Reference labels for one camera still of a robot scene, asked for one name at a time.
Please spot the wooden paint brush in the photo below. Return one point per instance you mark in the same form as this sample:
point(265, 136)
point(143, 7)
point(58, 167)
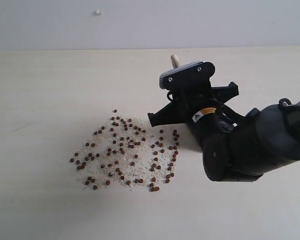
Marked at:
point(175, 61)

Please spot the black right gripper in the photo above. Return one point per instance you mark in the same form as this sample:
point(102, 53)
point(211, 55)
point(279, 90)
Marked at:
point(201, 108)

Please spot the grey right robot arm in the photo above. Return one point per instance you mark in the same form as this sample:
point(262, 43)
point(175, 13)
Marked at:
point(235, 148)

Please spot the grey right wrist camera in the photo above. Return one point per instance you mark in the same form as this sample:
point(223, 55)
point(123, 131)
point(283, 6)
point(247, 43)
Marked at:
point(186, 76)

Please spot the brown beans and white crumbs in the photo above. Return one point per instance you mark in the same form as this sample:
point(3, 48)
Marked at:
point(127, 150)

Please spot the small white wall plug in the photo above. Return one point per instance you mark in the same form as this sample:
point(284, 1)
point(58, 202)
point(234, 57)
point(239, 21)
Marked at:
point(97, 13)

